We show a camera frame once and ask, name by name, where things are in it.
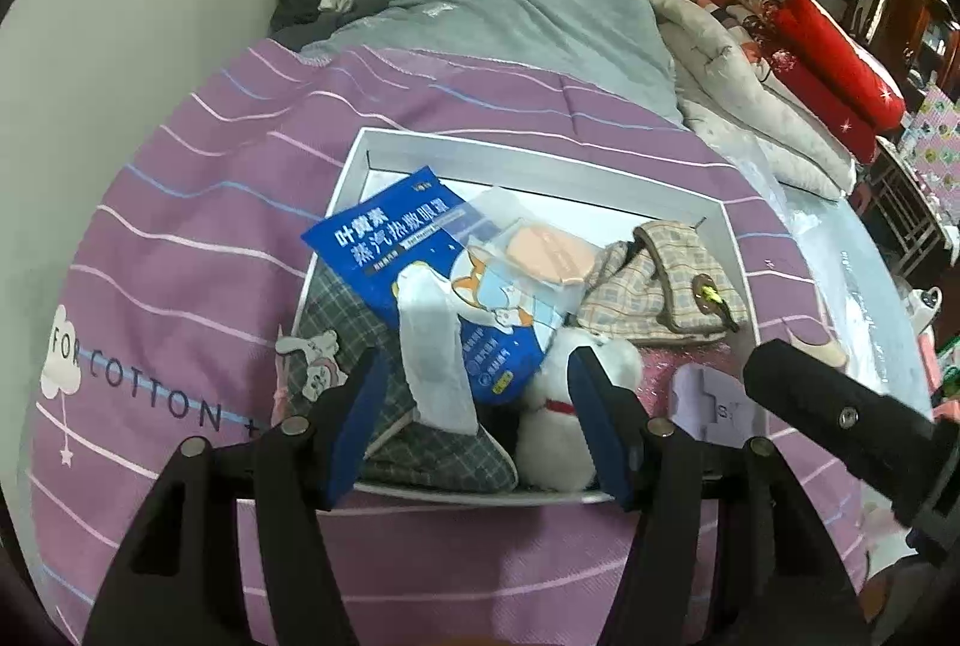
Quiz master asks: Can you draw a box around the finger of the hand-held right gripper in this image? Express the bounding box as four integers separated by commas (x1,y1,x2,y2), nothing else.
742,342,935,504

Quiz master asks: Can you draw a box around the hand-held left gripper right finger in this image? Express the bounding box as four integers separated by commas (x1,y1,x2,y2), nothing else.
568,346,875,646

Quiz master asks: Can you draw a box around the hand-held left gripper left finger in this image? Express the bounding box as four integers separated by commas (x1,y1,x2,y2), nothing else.
82,349,387,646

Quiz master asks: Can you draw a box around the white plush dog toy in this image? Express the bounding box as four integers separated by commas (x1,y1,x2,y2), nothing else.
517,323,646,493

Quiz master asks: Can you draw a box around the pink glitter sponge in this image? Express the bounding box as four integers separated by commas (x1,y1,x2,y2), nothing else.
634,338,751,422

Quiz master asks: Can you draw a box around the grey plaid cloth pouch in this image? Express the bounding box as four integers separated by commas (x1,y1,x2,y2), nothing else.
281,256,520,495

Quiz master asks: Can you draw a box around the white soft packet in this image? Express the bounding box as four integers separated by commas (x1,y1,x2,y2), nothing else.
397,282,479,435

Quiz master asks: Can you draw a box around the beige plaid pouch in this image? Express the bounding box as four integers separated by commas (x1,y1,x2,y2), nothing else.
576,220,751,347

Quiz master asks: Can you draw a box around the clear plastic bag with puff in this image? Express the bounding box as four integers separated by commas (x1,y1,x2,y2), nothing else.
465,188,605,317

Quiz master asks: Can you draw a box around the blue eye mask packet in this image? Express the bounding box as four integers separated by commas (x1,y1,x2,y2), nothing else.
301,166,560,407

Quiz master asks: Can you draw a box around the white shallow tray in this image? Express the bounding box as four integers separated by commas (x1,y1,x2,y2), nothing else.
292,128,770,506

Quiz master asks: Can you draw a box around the small tan object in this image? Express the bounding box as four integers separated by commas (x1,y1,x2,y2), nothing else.
786,329,850,371

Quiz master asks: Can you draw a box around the clear plastic sheet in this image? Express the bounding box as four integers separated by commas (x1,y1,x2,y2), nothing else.
720,131,935,392

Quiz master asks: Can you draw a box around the metal rack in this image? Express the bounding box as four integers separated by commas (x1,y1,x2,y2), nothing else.
851,143,955,281

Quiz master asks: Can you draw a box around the pink patterned box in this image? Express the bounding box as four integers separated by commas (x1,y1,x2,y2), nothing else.
898,83,960,227

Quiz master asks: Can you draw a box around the purple striped bedsheet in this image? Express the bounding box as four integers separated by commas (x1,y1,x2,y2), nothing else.
22,37,871,646

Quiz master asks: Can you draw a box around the cream quilt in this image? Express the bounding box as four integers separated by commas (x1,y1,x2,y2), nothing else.
645,0,857,201

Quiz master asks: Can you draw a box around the red printed blanket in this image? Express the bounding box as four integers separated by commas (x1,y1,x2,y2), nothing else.
673,0,907,165

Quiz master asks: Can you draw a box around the grey blanket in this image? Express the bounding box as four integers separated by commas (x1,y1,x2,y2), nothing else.
300,0,687,129

